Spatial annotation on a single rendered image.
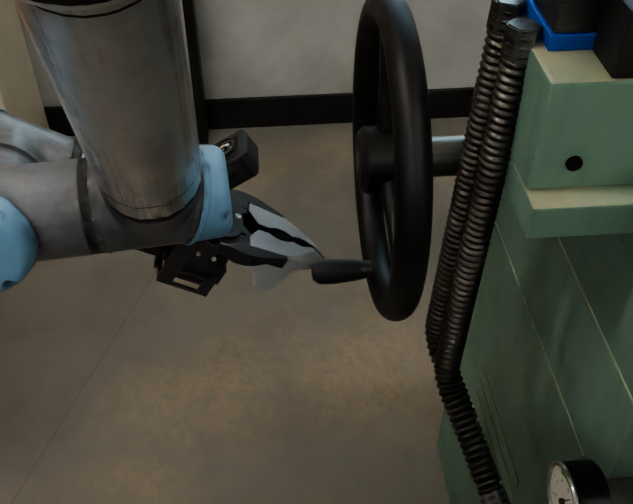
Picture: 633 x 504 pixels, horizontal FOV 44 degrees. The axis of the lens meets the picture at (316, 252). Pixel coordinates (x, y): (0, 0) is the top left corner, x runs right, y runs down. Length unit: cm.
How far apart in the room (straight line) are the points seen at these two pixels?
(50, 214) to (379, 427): 100
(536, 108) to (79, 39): 32
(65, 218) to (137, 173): 12
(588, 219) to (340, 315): 111
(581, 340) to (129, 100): 50
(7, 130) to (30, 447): 94
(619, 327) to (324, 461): 85
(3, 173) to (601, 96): 42
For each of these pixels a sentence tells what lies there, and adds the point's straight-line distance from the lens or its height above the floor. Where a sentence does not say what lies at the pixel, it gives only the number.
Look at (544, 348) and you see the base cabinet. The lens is 87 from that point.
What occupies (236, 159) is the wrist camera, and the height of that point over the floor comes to 83.
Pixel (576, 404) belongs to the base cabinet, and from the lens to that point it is 80.
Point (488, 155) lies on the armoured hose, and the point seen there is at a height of 87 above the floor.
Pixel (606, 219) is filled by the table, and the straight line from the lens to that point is 61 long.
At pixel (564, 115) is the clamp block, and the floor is 93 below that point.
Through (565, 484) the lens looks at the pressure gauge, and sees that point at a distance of 67.
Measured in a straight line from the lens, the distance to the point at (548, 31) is 58.
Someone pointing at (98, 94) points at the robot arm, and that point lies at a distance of 41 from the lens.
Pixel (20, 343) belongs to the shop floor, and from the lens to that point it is 172.
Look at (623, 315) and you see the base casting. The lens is 68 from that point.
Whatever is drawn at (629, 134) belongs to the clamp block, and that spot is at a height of 92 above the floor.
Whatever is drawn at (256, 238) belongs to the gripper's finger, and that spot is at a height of 73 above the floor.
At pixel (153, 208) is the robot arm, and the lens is 55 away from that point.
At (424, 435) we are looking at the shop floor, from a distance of 149.
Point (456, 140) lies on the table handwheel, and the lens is 71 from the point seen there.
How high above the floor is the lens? 123
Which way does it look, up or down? 43 degrees down
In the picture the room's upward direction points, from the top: straight up
